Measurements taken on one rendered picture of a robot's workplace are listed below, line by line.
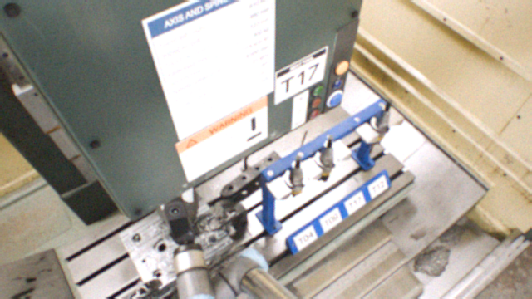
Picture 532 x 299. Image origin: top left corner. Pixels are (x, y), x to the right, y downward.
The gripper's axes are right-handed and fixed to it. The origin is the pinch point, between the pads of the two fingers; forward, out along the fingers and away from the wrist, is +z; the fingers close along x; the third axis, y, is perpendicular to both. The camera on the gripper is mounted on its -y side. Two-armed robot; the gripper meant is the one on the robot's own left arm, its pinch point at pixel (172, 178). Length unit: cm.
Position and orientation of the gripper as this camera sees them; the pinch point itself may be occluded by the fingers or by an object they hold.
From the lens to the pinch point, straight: 102.8
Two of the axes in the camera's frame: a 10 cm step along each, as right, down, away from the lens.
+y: 0.2, 5.4, 8.4
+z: -2.8, -8.0, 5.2
